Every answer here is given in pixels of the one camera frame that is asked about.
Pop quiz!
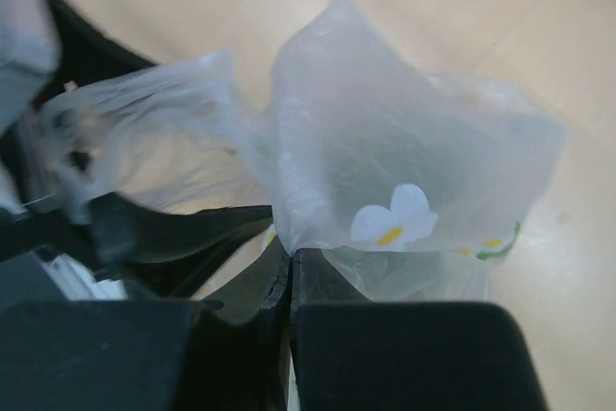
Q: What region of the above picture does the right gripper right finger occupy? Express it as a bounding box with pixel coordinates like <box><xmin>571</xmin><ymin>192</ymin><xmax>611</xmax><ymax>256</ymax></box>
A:
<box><xmin>291</xmin><ymin>249</ymin><xmax>548</xmax><ymax>411</ymax></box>

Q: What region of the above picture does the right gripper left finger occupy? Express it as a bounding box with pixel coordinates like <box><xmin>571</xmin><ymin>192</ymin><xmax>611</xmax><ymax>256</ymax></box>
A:
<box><xmin>1</xmin><ymin>243</ymin><xmax>291</xmax><ymax>410</ymax></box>

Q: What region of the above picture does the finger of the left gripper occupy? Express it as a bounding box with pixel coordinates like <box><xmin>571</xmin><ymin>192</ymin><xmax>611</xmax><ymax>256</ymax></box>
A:
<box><xmin>35</xmin><ymin>0</ymin><xmax>155</xmax><ymax>103</ymax></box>
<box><xmin>89</xmin><ymin>193</ymin><xmax>272</xmax><ymax>298</ymax></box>

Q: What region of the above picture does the clear plastic fruit bag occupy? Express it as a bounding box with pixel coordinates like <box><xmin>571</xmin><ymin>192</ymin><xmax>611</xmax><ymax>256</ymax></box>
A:
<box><xmin>40</xmin><ymin>0</ymin><xmax>566</xmax><ymax>301</ymax></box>

